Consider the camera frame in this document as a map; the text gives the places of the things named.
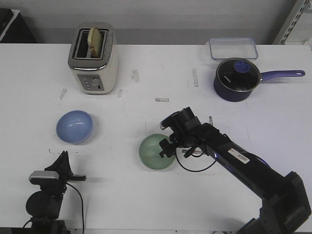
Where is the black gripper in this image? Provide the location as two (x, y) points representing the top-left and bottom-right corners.
(36, 151), (86, 195)
(159, 107), (201, 158)

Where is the green bowl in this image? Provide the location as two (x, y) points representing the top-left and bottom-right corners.
(139, 134), (175, 170)

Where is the blue bowl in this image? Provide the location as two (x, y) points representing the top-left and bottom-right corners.
(56, 110), (94, 144)

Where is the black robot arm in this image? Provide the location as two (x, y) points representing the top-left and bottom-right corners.
(26, 151), (86, 234)
(66, 106), (312, 232)

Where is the purple saucepan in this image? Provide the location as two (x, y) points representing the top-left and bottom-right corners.
(214, 58), (305, 102)

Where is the cream toaster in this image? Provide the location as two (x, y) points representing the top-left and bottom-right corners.
(68, 22), (119, 95)

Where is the glass pot lid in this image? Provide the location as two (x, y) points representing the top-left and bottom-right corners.
(216, 58), (261, 92)

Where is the clear plastic food container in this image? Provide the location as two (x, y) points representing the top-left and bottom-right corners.
(205, 37), (258, 60)

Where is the toast slice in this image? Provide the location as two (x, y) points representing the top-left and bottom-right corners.
(87, 27), (102, 58)

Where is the black box at corner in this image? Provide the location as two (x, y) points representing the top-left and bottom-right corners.
(0, 8), (37, 43)

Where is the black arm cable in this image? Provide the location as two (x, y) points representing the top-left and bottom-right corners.
(175, 143), (217, 173)
(65, 183), (86, 231)

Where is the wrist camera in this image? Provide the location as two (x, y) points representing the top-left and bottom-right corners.
(160, 112), (179, 131)
(29, 171), (59, 185)

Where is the metal shelf rail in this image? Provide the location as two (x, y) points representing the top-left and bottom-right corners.
(272, 0), (312, 45)

